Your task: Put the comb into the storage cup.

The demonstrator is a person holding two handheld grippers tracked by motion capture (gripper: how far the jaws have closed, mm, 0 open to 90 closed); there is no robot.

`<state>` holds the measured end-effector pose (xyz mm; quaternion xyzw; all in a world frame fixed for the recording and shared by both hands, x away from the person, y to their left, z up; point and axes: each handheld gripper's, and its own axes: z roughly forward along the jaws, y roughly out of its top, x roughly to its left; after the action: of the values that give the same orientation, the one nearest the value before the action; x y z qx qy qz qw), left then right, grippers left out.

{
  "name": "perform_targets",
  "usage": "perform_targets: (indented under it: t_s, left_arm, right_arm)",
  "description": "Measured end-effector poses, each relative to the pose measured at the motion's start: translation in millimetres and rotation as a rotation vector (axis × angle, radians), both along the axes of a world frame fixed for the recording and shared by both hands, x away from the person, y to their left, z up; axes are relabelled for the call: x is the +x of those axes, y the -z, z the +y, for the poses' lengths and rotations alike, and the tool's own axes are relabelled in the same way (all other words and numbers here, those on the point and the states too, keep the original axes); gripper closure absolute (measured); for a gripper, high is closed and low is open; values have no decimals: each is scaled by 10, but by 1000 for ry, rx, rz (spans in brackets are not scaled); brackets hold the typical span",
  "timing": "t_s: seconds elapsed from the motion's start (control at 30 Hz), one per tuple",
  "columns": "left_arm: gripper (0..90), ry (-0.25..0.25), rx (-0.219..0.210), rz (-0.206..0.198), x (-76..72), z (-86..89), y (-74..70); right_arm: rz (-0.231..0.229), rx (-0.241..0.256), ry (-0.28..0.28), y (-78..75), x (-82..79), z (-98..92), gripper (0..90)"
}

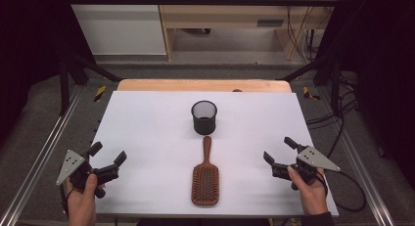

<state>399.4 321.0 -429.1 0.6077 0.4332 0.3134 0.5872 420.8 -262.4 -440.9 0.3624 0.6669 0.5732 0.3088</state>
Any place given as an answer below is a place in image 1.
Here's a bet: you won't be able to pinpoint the light wooden table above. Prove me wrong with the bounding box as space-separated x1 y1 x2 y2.
116 78 293 93

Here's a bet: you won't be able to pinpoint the person's left hand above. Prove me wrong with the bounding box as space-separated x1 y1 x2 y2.
65 173 106 226

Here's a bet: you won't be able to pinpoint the aluminium rail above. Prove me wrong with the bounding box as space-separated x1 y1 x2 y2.
0 85 84 226
317 88 396 226

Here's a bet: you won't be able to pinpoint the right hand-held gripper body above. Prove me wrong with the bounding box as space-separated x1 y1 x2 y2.
271 144 342 192

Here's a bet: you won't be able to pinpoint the wooden paddle hairbrush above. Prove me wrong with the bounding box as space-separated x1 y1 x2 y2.
191 135 220 206

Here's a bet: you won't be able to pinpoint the black metal stand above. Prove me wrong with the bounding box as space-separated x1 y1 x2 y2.
277 54 343 116
58 53 123 116

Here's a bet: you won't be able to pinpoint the white cabinet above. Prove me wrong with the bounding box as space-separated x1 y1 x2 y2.
65 0 167 56

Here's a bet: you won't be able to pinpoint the yellow black tape marker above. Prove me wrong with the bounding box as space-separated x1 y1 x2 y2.
93 85 108 103
302 86 321 102

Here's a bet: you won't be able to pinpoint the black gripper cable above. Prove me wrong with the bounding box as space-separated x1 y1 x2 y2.
316 169 367 213

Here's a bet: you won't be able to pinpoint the hanging desk cables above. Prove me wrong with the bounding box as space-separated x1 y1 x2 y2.
284 0 329 63

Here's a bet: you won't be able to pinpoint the black horizontal frame bar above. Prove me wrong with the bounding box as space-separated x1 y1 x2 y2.
65 0 341 7

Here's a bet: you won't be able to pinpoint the light wooden desk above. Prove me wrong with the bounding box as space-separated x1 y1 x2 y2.
156 0 341 62

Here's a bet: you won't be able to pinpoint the person's right hand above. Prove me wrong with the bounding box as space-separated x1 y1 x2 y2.
287 165 329 216

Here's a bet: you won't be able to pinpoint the black mesh pen cup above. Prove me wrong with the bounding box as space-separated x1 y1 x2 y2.
191 100 218 136

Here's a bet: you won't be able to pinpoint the black floor cables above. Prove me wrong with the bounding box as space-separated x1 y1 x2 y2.
305 73 360 158

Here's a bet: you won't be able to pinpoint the black curtain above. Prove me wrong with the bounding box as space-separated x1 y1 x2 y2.
0 0 96 146
316 0 415 183

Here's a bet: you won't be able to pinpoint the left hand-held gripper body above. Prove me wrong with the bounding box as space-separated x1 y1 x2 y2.
56 149 120 200

